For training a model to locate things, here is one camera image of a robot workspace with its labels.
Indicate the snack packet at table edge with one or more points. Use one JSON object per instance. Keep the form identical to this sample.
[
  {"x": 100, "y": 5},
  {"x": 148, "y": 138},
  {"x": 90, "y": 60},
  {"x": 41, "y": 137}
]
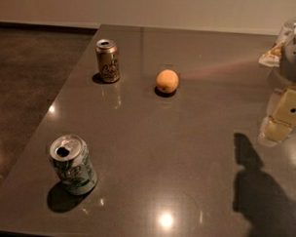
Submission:
[{"x": 272, "y": 57}]

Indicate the orange fruit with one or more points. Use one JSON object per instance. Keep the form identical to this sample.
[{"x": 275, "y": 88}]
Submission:
[{"x": 167, "y": 81}]

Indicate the orange LaCroix soda can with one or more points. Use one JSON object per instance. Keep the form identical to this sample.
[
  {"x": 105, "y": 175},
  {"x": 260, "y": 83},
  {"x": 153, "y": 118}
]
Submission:
[{"x": 108, "y": 60}]

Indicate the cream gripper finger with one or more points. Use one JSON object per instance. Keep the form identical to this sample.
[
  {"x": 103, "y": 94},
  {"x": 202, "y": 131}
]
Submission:
[
  {"x": 269, "y": 128},
  {"x": 285, "y": 113}
]

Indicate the green white 7up can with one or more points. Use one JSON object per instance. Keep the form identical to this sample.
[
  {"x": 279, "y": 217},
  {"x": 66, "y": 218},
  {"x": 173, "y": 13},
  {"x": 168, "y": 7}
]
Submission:
[{"x": 70, "y": 157}]

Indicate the clear plastic bottle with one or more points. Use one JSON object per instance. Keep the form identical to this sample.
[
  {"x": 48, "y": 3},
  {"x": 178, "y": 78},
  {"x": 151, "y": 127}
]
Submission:
[{"x": 287, "y": 28}]

